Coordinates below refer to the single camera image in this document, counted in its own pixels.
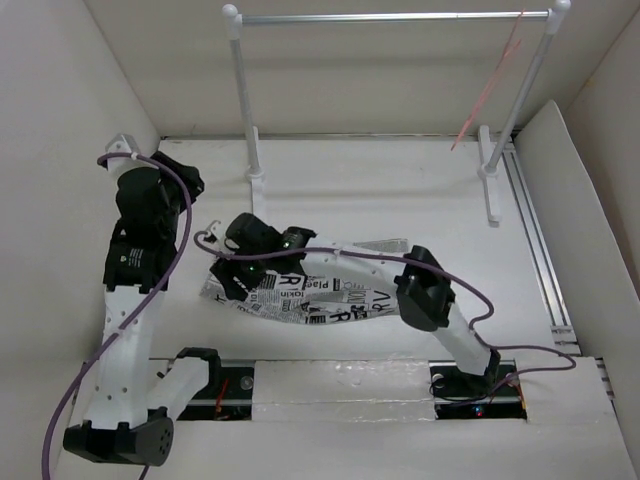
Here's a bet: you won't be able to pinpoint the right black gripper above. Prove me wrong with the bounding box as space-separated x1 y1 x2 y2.
212 241 271 298

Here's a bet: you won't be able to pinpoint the newspaper print trousers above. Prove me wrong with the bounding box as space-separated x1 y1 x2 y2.
200 246 404 326

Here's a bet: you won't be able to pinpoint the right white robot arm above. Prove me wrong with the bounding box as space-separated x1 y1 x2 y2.
200 213 500 394

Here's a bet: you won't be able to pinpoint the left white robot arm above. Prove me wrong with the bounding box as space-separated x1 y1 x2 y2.
63 151 223 467

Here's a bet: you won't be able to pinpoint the white garment rack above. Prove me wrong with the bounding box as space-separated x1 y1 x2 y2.
221 1 571 228

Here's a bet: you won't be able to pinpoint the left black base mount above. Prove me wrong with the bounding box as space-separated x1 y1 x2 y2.
177 347 256 422

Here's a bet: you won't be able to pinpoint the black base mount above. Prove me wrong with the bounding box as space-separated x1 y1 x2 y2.
177 347 256 422
429 360 527 421

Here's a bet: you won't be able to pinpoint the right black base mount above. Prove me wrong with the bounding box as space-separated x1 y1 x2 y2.
429 360 527 421

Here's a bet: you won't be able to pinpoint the pink wire hanger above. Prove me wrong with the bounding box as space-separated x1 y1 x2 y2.
450 9 526 151

